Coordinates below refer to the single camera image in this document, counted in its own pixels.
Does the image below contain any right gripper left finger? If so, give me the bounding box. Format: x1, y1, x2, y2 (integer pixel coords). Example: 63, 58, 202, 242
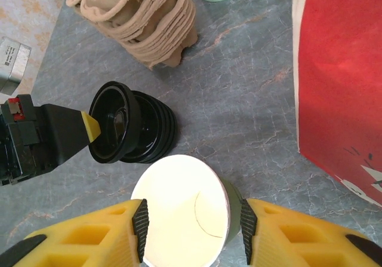
0, 198, 149, 267

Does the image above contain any green paper coffee cup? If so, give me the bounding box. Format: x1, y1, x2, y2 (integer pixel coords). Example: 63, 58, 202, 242
130, 154, 244, 267

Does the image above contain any red white paper bag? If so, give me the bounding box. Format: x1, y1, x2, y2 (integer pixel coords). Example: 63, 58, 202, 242
291, 0, 382, 208

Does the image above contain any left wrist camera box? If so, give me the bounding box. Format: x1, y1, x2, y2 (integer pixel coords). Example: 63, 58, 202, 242
0, 36, 32, 95

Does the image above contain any black plastic cup lid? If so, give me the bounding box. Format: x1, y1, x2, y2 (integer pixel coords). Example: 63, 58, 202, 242
88, 81, 143, 164

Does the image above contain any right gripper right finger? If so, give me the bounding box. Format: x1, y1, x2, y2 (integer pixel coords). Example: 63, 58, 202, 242
240, 198, 382, 267

